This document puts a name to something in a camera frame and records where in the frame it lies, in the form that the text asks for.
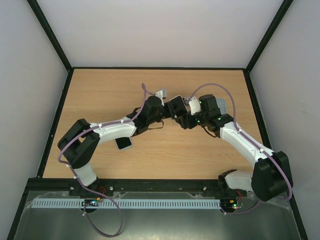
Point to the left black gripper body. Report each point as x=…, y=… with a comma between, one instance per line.
x=167, y=114

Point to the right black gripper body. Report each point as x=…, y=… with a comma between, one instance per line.
x=189, y=119

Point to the black phone white edge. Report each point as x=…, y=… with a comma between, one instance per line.
x=177, y=107

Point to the light blue phone case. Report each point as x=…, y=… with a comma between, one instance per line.
x=222, y=105

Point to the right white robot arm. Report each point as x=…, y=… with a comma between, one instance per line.
x=271, y=174

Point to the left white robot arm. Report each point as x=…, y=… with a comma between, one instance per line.
x=81, y=140

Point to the phone in blue case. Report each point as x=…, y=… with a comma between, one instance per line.
x=123, y=143

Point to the right controller board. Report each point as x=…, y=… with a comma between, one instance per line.
x=234, y=204

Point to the controller board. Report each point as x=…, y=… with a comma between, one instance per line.
x=94, y=202
x=234, y=204

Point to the left controller board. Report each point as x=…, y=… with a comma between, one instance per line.
x=94, y=202

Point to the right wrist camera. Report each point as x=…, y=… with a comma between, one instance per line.
x=194, y=105

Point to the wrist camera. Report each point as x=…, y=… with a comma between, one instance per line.
x=161, y=94
x=194, y=105

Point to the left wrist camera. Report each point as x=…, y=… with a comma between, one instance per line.
x=161, y=94

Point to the black mounting rail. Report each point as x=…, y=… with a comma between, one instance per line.
x=207, y=188

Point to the black aluminium frame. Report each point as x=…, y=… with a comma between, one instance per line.
x=55, y=184

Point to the white slotted cable duct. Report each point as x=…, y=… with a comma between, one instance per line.
x=73, y=203

